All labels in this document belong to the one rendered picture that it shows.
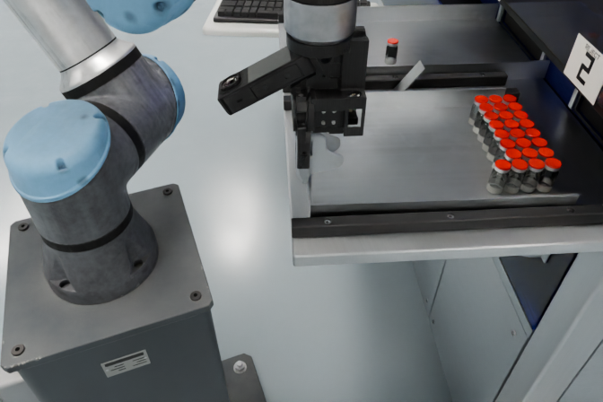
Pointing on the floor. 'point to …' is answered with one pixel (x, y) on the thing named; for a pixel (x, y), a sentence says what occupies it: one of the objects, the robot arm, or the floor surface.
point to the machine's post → (561, 336)
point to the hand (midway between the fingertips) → (300, 174)
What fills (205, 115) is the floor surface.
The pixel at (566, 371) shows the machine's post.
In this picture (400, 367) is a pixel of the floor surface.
